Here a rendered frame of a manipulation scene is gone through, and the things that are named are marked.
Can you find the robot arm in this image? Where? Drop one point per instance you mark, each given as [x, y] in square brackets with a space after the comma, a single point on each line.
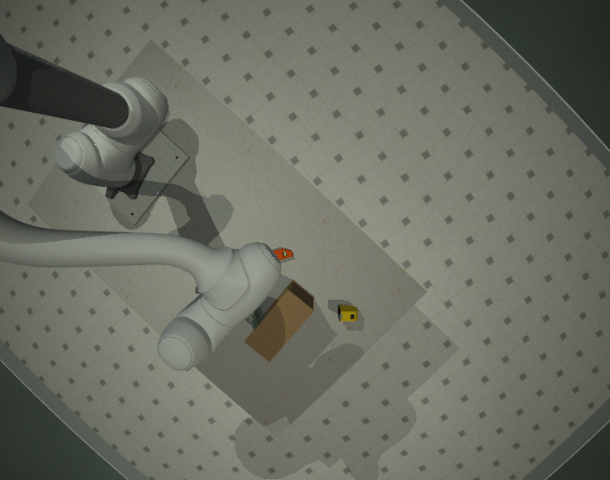
[232, 283]

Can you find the orange spirit level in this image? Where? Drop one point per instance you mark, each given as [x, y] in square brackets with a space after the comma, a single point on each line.
[279, 253]

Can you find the brown wooden cabinet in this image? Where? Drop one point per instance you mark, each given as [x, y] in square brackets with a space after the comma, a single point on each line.
[287, 314]

